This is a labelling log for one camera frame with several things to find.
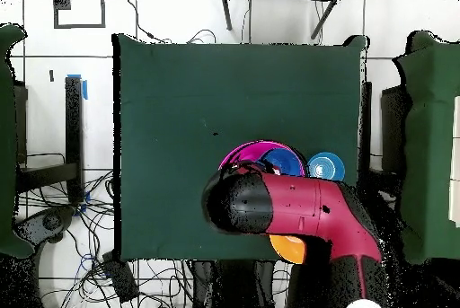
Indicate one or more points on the small dark blue bowl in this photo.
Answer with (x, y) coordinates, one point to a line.
(285, 162)

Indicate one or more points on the pink plastic bowl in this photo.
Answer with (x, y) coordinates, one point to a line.
(244, 151)

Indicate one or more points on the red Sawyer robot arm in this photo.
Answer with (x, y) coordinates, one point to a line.
(305, 207)

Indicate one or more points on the translucent teal plastic bowl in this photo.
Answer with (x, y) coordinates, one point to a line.
(327, 166)

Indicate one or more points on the orange plastic bowl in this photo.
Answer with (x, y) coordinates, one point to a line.
(291, 248)

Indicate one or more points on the dark green table cloth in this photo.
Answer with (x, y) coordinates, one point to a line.
(179, 107)

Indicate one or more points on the green cloth side table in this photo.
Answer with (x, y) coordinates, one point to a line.
(431, 142)
(7, 142)

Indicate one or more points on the white box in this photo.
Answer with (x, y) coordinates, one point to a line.
(455, 178)

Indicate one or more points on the black power box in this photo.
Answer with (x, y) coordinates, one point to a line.
(120, 275)

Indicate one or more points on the blue tape strip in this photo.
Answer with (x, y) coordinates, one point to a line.
(85, 89)

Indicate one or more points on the black table frame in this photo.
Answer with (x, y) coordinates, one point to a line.
(73, 135)

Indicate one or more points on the black pedestal foot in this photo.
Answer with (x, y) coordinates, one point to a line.
(50, 221)

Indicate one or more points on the grey square frame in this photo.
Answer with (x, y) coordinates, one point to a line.
(79, 25)

